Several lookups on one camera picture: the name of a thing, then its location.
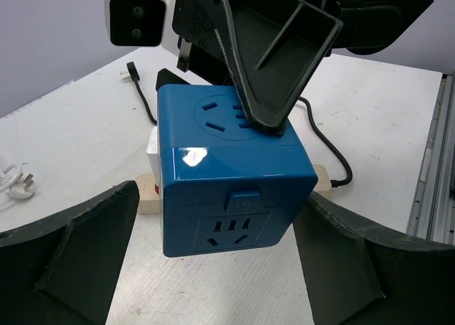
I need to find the beige red power strip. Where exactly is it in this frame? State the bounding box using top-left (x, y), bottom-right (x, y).
top-left (135, 164), bottom-right (332, 215)

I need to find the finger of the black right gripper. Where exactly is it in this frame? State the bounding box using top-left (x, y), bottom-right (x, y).
top-left (156, 68), bottom-right (189, 90)

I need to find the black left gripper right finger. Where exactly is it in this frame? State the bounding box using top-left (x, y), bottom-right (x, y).
top-left (293, 193), bottom-right (454, 324)

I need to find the blue cube socket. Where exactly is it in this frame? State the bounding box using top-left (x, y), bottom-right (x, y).
top-left (157, 84), bottom-right (318, 257)

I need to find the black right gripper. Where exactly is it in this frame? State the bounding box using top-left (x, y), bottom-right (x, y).
top-left (172, 0), bottom-right (433, 134)

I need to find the black power cord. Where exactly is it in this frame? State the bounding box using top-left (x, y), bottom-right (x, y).
top-left (119, 61), bottom-right (354, 189)

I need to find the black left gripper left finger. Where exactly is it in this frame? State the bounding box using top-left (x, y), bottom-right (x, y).
top-left (1, 181), bottom-right (139, 324)

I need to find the white usb charger plug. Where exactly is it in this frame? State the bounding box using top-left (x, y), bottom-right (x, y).
top-left (146, 126), bottom-right (161, 181)

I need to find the white power cord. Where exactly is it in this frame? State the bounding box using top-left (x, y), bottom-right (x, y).
top-left (0, 163), bottom-right (37, 200)

